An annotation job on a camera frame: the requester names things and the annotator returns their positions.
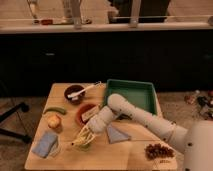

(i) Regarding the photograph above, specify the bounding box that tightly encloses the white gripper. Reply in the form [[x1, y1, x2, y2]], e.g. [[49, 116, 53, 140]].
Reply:
[[72, 116, 104, 146]]

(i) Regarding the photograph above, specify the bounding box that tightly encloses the yellow banana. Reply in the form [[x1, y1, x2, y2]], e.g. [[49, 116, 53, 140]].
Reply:
[[73, 132, 94, 146]]

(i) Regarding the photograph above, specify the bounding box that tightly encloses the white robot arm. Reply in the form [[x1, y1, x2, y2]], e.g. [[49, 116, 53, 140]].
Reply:
[[72, 93, 213, 171]]

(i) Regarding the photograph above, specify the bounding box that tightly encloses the green plastic cup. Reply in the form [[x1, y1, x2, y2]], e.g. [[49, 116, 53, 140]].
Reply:
[[76, 143, 90, 151]]

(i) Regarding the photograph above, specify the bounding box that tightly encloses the white block in bowl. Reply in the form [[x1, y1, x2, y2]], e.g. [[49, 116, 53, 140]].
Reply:
[[81, 107, 99, 122]]

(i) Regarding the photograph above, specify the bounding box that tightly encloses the grey triangular cloth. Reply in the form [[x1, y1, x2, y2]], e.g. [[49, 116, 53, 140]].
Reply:
[[107, 125, 131, 144]]

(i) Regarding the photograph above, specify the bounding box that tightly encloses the orange terracotta bowl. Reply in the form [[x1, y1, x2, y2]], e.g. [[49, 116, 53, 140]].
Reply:
[[75, 103, 100, 127]]

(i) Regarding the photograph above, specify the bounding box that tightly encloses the yellow apple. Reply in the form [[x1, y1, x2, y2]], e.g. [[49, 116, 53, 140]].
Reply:
[[47, 115, 61, 129]]

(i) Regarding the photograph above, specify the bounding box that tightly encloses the dark brown bowl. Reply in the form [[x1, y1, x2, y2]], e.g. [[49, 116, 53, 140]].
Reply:
[[64, 85, 85, 105]]

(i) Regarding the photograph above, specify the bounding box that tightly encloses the green plastic tray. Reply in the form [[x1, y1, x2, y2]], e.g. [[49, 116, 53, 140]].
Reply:
[[103, 79, 157, 115]]

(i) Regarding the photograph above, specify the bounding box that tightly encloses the bunch of red grapes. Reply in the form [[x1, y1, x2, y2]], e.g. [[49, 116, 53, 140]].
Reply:
[[145, 144, 174, 160]]

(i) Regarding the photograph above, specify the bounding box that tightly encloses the black office chair base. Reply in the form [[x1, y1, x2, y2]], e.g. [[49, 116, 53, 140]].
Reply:
[[0, 102, 32, 144]]

